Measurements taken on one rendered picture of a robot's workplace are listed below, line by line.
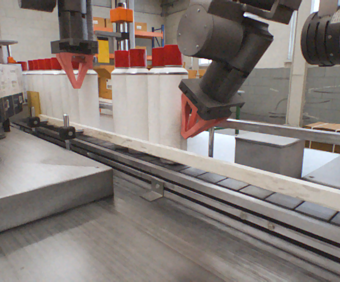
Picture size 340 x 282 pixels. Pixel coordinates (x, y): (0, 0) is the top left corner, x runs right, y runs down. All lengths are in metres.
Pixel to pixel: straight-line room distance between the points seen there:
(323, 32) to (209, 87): 0.47
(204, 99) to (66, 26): 0.36
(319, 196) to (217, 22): 0.22
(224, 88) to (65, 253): 0.30
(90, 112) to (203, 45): 0.48
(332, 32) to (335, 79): 5.39
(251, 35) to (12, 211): 0.39
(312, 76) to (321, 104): 0.57
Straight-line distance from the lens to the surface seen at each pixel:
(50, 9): 0.67
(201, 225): 0.42
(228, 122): 0.49
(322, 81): 6.32
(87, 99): 0.76
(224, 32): 0.35
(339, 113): 6.19
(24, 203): 0.46
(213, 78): 0.42
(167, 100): 0.49
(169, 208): 0.46
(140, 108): 0.56
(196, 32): 0.35
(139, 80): 0.56
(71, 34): 0.66
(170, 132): 0.49
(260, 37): 0.40
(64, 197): 0.47
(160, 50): 0.54
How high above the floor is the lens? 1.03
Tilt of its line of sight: 13 degrees down
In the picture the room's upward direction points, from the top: straight up
